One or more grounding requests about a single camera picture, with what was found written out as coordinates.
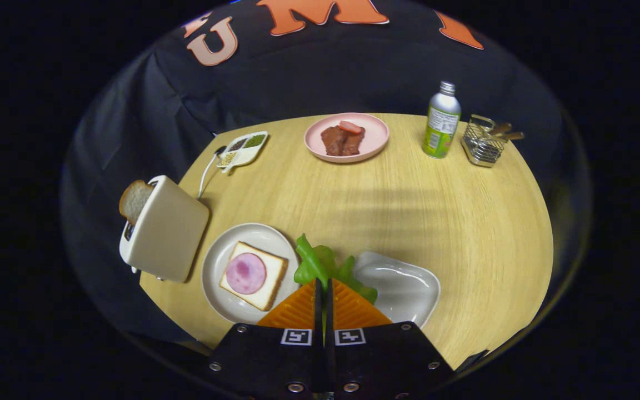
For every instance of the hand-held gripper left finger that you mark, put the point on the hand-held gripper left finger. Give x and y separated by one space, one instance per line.
264 361

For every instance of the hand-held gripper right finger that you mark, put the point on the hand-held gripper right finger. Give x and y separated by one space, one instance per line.
386 361

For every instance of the green lettuce leaf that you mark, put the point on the green lettuce leaf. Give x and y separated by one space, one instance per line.
311 264

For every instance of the toasted bread slice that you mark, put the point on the toasted bread slice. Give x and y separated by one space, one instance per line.
134 200

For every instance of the white oblong dish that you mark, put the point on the white oblong dish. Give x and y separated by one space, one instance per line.
403 289

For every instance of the pink round ham slice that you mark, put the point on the pink round ham slice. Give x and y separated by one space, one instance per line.
246 273

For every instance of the white bread slice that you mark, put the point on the white bread slice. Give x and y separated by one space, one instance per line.
273 266

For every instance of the grey round plate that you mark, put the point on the grey round plate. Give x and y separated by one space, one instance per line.
217 264

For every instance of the cream white toaster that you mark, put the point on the cream white toaster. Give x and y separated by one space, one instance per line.
167 233

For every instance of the white divided seasoning tray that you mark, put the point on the white divided seasoning tray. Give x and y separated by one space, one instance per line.
242 150

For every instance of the brown meat piece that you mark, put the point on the brown meat piece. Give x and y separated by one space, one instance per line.
354 143
332 141

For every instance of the pink round plate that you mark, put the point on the pink round plate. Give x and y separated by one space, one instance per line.
375 139

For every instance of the small pink sausage slice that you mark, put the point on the small pink sausage slice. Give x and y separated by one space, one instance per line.
350 127

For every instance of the silver bottle green label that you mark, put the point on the silver bottle green label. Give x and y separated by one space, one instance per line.
441 125

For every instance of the wooden sticks in basket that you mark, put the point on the wooden sticks in basket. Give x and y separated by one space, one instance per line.
509 135

